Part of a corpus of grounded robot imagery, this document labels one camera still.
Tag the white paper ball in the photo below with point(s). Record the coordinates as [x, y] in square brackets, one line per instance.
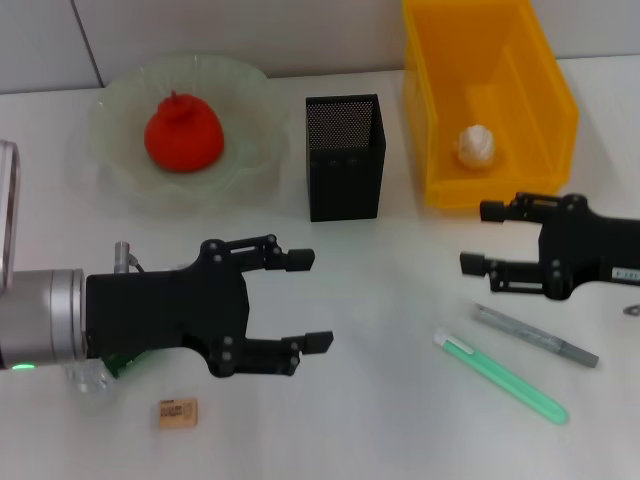
[475, 146]

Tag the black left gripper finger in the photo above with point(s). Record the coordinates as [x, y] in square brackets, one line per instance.
[317, 342]
[300, 260]

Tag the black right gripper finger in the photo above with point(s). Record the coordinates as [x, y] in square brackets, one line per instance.
[472, 263]
[492, 211]

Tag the yellow plastic bin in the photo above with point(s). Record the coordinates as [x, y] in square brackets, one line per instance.
[500, 75]

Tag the grey marker pen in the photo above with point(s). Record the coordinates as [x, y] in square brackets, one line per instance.
[535, 337]

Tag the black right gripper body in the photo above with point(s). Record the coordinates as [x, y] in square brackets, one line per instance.
[590, 245]

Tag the red-orange knitted orange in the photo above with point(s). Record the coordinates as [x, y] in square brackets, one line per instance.
[185, 132]

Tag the black mesh pen holder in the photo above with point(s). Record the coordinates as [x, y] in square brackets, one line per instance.
[345, 165]

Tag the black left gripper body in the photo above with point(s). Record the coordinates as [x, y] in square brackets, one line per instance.
[165, 315]

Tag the green glass fruit plate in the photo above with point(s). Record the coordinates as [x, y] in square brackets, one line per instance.
[240, 140]

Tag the small tan eraser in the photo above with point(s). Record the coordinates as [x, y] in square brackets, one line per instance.
[175, 412]

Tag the clear green-label plastic bottle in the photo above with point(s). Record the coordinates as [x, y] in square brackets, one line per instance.
[92, 385]

